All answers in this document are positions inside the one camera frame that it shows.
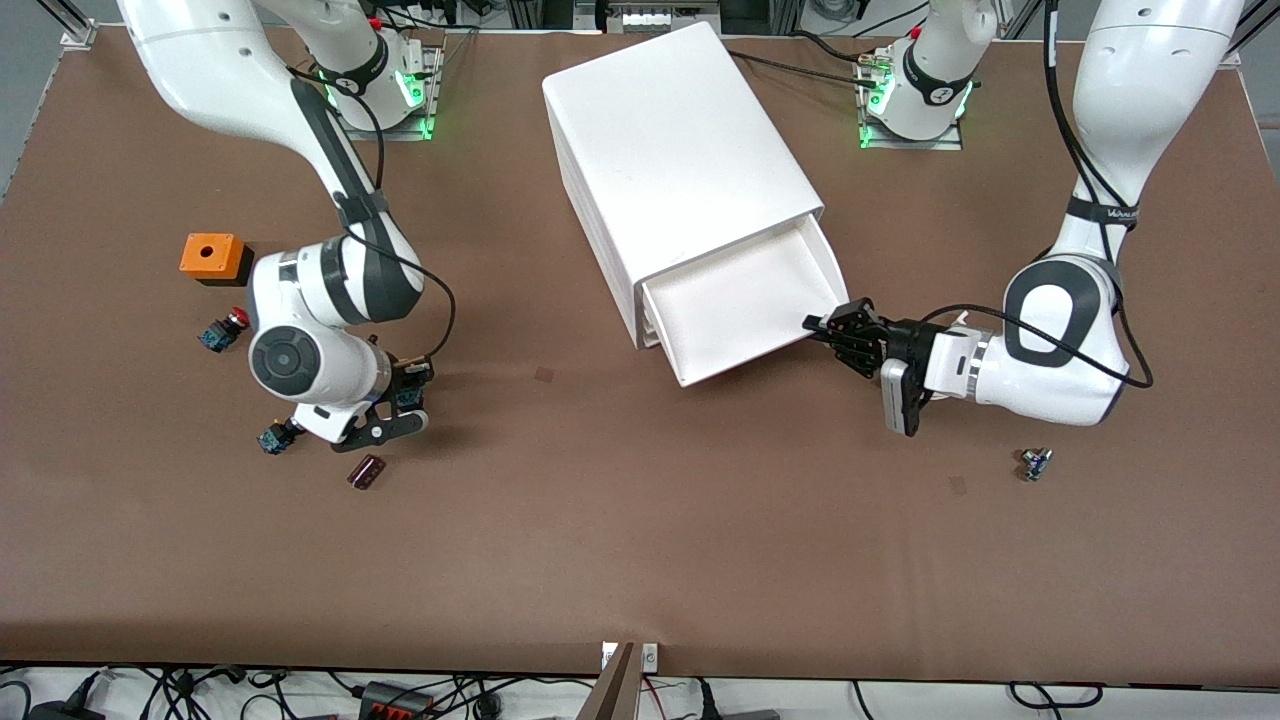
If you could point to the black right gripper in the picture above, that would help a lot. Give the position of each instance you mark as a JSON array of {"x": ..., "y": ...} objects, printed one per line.
[{"x": 409, "y": 384}]

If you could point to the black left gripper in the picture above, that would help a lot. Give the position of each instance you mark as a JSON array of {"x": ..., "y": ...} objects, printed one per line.
[{"x": 896, "y": 344}]

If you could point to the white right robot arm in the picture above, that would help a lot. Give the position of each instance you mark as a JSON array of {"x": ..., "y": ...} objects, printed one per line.
[{"x": 200, "y": 60}]

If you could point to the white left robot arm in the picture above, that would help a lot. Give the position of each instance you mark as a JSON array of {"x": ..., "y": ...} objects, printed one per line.
[{"x": 1060, "y": 370}]

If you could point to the white drawer cabinet shell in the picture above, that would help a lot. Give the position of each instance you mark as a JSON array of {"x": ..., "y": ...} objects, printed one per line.
[{"x": 670, "y": 130}]

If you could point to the purple cylindrical capacitor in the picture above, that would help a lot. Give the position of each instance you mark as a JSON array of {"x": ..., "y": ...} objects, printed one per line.
[{"x": 366, "y": 472}]

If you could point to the small blue potentiometer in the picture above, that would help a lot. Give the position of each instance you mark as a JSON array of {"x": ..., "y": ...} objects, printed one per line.
[{"x": 1035, "y": 465}]

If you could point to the black power strip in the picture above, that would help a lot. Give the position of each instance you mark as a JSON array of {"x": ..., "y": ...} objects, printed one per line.
[{"x": 395, "y": 700}]

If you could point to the black power adapter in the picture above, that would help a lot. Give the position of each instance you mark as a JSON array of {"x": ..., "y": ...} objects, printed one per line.
[{"x": 65, "y": 712}]

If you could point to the green push button switch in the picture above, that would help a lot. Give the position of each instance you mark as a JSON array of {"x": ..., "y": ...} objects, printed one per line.
[{"x": 272, "y": 438}]

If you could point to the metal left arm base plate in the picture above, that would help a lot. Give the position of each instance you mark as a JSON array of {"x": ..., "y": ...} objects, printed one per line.
[{"x": 910, "y": 145}]

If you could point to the red push button switch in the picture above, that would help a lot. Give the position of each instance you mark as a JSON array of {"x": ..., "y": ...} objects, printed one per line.
[{"x": 222, "y": 333}]

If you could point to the orange button enclosure box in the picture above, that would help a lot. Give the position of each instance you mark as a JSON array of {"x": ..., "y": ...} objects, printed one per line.
[{"x": 210, "y": 255}]

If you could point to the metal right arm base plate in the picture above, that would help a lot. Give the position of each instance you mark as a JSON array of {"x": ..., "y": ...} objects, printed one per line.
[{"x": 432, "y": 100}]

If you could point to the white table edge bracket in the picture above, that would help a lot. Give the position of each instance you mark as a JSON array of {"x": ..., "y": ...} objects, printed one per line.
[{"x": 650, "y": 656}]

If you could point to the wooden post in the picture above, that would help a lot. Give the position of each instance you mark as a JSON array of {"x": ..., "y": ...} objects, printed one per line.
[{"x": 612, "y": 690}]

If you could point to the aluminium frame structure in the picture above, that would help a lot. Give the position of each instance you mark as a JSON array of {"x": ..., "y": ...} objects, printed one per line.
[{"x": 650, "y": 15}]

